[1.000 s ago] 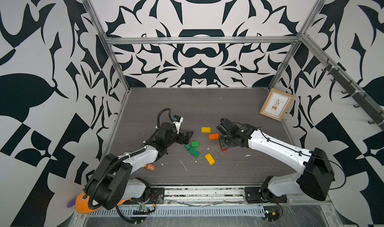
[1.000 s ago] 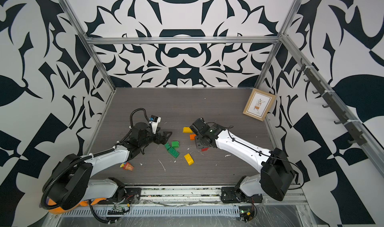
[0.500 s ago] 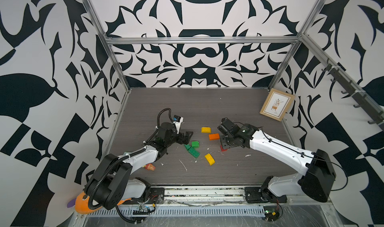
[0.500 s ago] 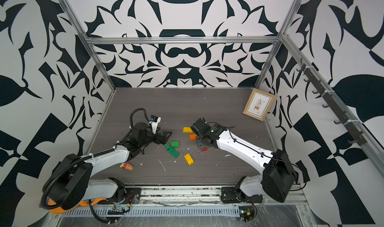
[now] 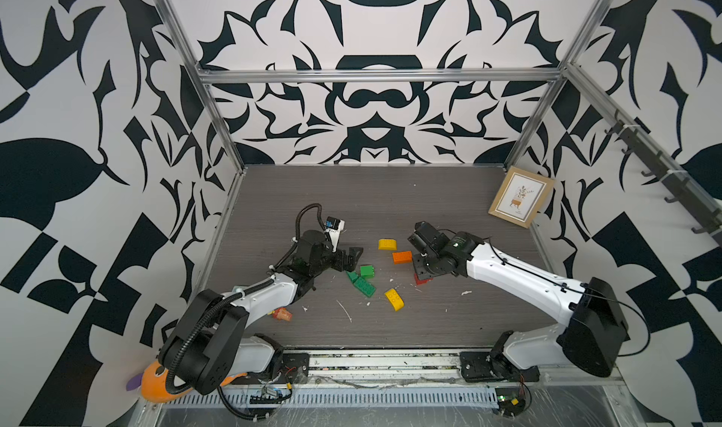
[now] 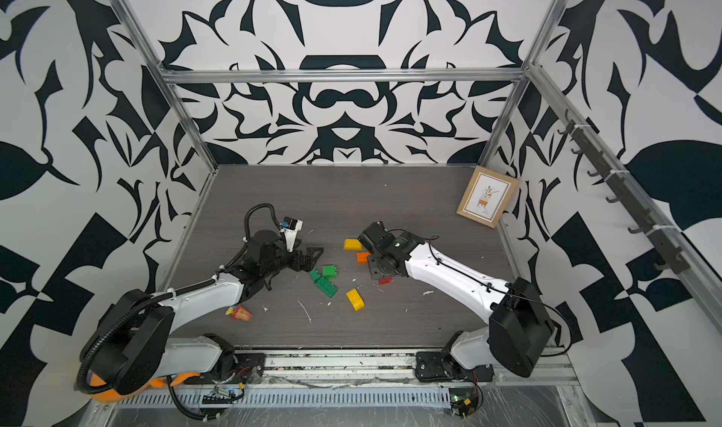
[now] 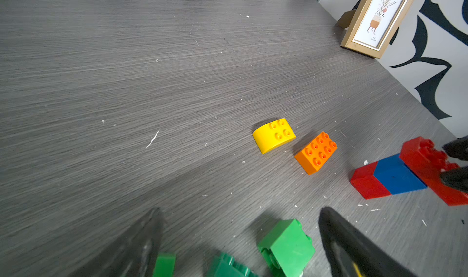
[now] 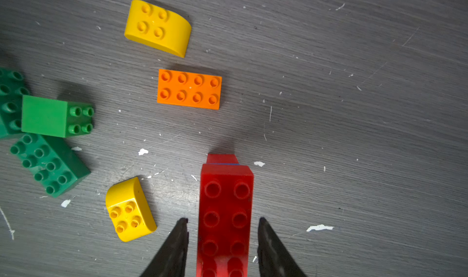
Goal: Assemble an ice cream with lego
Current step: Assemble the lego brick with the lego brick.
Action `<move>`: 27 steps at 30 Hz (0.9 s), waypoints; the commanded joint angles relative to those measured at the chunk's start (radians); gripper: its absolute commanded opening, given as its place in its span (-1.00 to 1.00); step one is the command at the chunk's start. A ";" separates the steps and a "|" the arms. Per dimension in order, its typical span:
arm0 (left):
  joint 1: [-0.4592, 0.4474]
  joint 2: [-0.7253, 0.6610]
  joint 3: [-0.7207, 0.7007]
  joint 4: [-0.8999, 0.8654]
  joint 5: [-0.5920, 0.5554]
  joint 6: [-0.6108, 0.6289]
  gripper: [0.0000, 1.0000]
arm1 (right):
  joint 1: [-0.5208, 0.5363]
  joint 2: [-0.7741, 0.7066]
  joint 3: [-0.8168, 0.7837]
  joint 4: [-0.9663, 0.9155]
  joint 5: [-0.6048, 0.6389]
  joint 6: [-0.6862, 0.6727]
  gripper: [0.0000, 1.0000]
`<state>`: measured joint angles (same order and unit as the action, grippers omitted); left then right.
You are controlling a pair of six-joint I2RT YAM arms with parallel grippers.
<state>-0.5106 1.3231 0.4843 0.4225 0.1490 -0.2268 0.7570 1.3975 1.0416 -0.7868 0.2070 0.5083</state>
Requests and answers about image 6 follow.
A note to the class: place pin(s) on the white slotted cable duct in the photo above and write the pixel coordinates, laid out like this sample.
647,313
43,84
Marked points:
257,397

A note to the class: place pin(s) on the small circuit board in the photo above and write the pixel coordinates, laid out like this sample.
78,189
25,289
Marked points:
225,396
465,403

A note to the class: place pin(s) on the yellow curved lego brick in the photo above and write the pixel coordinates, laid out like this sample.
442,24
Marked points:
356,300
352,245

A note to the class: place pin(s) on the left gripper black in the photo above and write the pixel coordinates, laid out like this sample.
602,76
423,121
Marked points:
308,262

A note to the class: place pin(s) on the yellow curved lego brick near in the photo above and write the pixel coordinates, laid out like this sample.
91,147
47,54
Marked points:
356,300

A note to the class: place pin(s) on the yellow curved lego brick far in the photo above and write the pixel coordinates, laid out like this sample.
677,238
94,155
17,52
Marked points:
352,245

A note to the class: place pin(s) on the small circuit board left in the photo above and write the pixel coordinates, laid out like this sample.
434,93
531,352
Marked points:
225,396

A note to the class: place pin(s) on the wall hook rail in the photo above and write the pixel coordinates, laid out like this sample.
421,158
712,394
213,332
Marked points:
628,192

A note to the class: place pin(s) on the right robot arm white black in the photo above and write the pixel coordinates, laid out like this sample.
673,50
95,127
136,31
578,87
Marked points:
517,324

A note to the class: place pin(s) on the wooden framed picture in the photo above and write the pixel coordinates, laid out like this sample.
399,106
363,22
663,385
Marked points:
487,196

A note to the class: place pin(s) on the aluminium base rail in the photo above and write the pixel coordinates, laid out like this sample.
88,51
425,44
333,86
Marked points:
327,368

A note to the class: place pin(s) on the dark green wide lego brick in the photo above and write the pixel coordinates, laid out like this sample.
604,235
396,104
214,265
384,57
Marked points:
326,287

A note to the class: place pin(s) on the small circuit board right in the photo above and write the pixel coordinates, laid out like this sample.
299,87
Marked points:
465,403

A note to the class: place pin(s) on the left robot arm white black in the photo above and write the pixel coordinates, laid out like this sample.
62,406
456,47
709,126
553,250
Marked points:
132,344

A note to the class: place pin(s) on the light green square lego brick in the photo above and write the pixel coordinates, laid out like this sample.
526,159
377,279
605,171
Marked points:
329,272

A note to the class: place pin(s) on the orange flat lego brick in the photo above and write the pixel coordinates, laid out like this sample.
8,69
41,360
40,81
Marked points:
362,257

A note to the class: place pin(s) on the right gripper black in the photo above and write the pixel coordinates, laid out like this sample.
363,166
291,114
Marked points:
372,270

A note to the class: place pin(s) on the small colourful toy figure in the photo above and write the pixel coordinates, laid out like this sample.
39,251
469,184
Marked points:
238,312

